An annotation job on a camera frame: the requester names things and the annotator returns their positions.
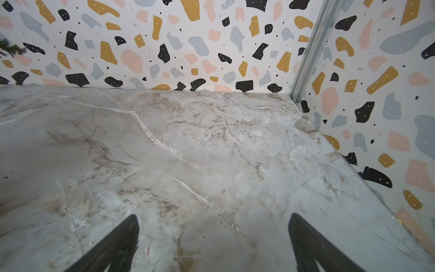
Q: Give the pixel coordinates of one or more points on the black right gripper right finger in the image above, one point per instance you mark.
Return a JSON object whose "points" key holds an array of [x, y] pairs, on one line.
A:
{"points": [[314, 252]]}

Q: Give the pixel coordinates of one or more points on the small green christmas tree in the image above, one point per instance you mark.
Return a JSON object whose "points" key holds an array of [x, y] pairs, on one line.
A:
{"points": [[8, 49]]}

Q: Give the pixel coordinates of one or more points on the metal corner post right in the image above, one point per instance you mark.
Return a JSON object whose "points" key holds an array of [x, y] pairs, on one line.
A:
{"points": [[321, 30]]}

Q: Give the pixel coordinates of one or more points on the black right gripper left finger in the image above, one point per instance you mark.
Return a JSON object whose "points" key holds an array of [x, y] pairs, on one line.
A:
{"points": [[114, 253]]}

